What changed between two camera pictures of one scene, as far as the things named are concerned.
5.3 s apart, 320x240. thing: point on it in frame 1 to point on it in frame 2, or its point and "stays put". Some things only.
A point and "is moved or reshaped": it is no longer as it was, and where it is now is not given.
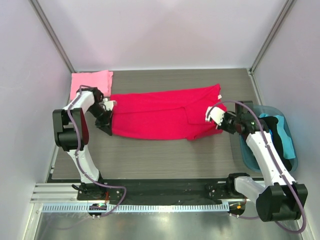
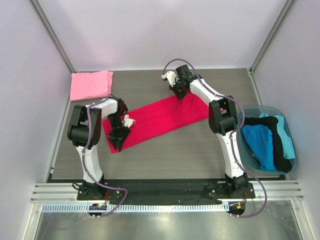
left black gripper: [105, 121] to [118, 133]
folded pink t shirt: [101, 79] stays put
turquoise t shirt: [286, 139] stays put
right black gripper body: [225, 124] to [178, 89]
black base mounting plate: [163, 193] stays put
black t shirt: [271, 122] stays put
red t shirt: [166, 114] is moved or reshaped
